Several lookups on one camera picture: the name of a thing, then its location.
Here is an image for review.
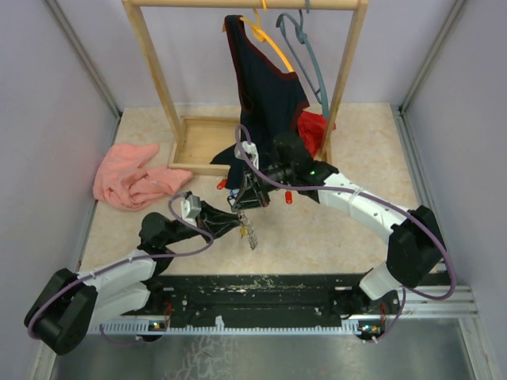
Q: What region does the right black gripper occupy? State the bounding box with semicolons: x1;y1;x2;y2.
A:
232;161;295;212

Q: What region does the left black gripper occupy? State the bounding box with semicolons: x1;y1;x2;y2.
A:
163;200;243;246

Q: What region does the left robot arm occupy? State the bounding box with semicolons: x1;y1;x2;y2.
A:
24;194;241;355

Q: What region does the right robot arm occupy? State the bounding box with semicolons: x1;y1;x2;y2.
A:
231;125;448;314

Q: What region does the red key tag left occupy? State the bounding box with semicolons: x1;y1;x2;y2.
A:
216;179;227;190

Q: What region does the wooden clothes rack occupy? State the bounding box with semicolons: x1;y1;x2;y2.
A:
123;1;368;177

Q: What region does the red cloth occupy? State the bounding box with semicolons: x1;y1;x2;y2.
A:
297;111;326;158

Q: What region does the dark navy vest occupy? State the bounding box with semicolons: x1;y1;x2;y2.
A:
224;15;309;169

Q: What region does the pink cloth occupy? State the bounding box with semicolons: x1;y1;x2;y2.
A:
93;143;193;211

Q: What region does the yellow hanger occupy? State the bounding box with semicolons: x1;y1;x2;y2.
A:
239;7;295;73

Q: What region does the grey-blue hanger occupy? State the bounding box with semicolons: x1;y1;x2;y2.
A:
275;0;330;120

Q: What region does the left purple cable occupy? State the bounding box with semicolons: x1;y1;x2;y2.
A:
23;192;216;349

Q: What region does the purple cable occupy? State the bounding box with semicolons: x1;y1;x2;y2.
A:
23;192;216;349
234;124;457;344

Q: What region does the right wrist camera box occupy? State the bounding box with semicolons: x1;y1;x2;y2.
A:
234;141;259;169

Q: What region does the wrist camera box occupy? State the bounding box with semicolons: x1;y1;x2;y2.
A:
181;192;201;225
234;141;259;169

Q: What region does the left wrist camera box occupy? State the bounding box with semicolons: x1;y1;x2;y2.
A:
181;192;201;225

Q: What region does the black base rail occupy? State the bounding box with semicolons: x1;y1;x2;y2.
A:
74;272;401;329

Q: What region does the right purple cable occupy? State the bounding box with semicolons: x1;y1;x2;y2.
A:
234;124;457;344

